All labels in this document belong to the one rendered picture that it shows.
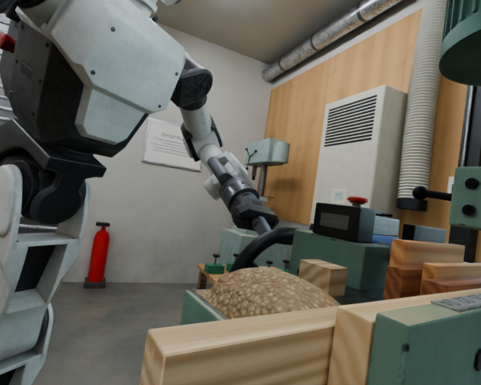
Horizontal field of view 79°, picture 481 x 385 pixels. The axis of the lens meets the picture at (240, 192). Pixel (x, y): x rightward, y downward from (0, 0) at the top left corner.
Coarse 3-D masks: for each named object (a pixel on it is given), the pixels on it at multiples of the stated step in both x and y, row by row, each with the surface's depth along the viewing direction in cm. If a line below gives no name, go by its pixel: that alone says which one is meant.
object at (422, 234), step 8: (408, 224) 37; (408, 232) 37; (416, 232) 36; (424, 232) 37; (432, 232) 39; (440, 232) 40; (416, 240) 36; (424, 240) 38; (432, 240) 39; (440, 240) 40
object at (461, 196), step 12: (456, 168) 34; (468, 168) 33; (480, 168) 32; (456, 180) 34; (468, 180) 33; (480, 180) 32; (456, 192) 34; (468, 192) 33; (480, 192) 32; (456, 204) 34; (468, 204) 33; (480, 204) 32; (456, 216) 34; (468, 216) 33; (480, 216) 32; (480, 228) 32
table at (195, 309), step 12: (348, 288) 39; (192, 300) 27; (204, 300) 27; (336, 300) 32; (348, 300) 33; (360, 300) 34; (372, 300) 34; (192, 312) 27; (204, 312) 25; (216, 312) 24; (180, 324) 29
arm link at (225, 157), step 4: (224, 152) 88; (216, 156) 89; (220, 156) 88; (224, 156) 86; (228, 156) 84; (232, 156) 83; (220, 160) 89; (224, 160) 87; (228, 160) 83; (232, 160) 81; (236, 160) 81; (224, 164) 90; (232, 164) 81; (236, 164) 80; (240, 164) 80; (208, 168) 89; (236, 168) 80; (240, 168) 80; (244, 168) 81; (212, 172) 90; (240, 172) 80; (244, 172) 81
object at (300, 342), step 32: (480, 288) 30; (224, 320) 13; (256, 320) 14; (288, 320) 14; (320, 320) 15; (160, 352) 10; (192, 352) 10; (224, 352) 11; (256, 352) 12; (288, 352) 13; (320, 352) 14; (160, 384) 10; (192, 384) 10; (224, 384) 11; (256, 384) 12; (288, 384) 13; (320, 384) 14
